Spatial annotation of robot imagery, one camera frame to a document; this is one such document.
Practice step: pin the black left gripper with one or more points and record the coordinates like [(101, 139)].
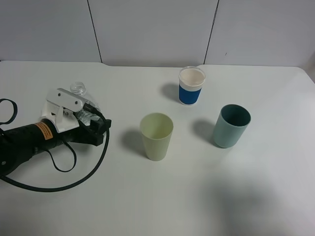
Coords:
[(92, 134)]

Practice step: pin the clear green-label water bottle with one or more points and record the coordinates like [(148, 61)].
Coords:
[(85, 117)]

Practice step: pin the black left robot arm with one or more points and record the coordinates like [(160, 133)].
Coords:
[(19, 145)]

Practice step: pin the light green plastic cup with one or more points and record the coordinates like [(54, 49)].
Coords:
[(156, 130)]

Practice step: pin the blue white paper cup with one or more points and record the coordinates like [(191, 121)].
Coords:
[(191, 80)]

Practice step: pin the teal plastic cup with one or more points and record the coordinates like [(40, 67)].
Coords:
[(231, 124)]

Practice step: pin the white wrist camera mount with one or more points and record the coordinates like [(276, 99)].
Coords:
[(59, 109)]

